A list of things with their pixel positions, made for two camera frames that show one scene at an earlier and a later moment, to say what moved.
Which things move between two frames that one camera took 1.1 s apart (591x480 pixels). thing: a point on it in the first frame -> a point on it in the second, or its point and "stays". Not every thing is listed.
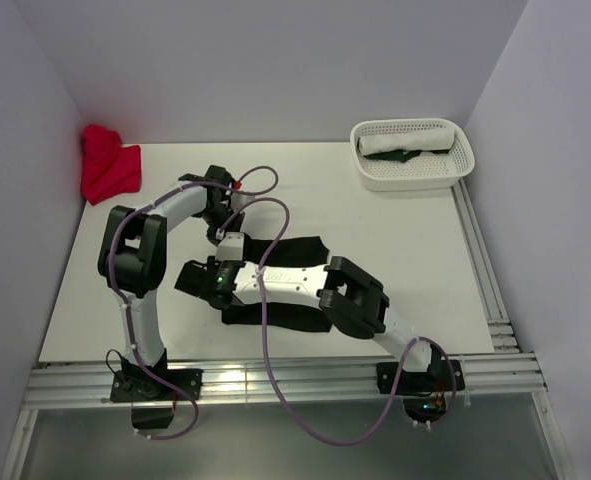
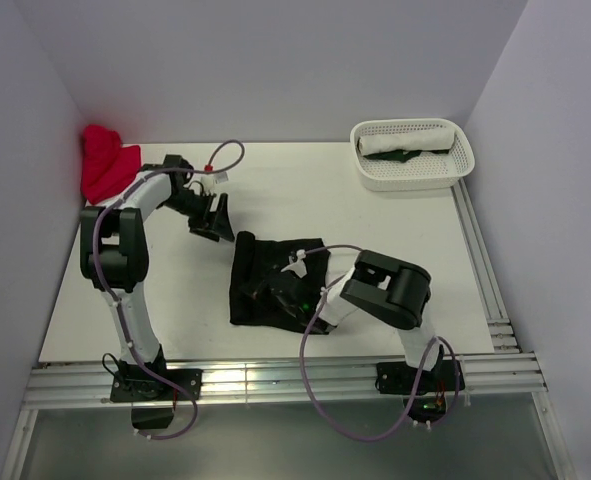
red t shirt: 108,167 stays
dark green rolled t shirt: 403,156 stays
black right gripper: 212,262 -> 261,290
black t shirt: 306,251 stays
